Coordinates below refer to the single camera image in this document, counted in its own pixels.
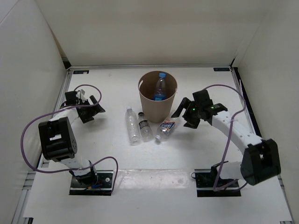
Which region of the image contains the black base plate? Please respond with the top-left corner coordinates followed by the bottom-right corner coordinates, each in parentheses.
top-left (69, 170), bottom-right (114, 196)
top-left (191, 169), bottom-right (241, 197)

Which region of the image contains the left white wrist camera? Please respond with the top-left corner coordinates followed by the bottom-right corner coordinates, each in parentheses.
top-left (76, 90), bottom-right (85, 101)

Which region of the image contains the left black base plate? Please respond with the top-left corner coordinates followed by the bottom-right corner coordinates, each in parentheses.
top-left (69, 170), bottom-right (114, 196)

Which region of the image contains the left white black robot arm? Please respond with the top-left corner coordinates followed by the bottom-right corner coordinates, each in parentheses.
top-left (38, 90), bottom-right (105, 187)

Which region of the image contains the black-label plastic bottle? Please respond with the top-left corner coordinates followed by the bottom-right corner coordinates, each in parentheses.
top-left (138, 112), bottom-right (153, 141)

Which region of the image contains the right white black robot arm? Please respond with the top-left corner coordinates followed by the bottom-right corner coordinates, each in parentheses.
top-left (172, 90), bottom-right (281, 189)

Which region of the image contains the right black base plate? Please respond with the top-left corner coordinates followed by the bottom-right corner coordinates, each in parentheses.
top-left (191, 169), bottom-right (241, 197)

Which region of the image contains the brown paper bin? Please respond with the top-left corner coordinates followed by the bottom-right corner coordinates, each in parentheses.
top-left (138, 71), bottom-right (178, 123)

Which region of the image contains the white-blue label plastic bottle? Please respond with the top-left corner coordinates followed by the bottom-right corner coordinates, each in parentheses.
top-left (155, 118), bottom-right (180, 143)

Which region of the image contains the aluminium frame rail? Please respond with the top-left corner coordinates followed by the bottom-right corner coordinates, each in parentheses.
top-left (61, 57), bottom-right (235, 70)

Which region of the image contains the clear white-cap plastic bottle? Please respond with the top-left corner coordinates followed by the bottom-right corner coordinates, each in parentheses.
top-left (125, 106), bottom-right (141, 144)

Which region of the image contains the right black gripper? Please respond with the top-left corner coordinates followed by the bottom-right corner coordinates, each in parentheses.
top-left (171, 98), bottom-right (202, 129)

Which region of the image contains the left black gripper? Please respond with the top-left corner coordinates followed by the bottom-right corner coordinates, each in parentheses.
top-left (78, 96), bottom-right (105, 123)

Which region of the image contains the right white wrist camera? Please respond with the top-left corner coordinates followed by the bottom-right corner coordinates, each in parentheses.
top-left (214, 103), bottom-right (228, 112)

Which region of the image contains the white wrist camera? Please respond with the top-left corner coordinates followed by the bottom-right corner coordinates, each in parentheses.
top-left (214, 103), bottom-right (228, 112)
top-left (76, 90), bottom-right (85, 101)

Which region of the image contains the blue-label blue-cap plastic bottle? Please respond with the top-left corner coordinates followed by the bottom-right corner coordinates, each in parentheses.
top-left (153, 72), bottom-right (166, 101)

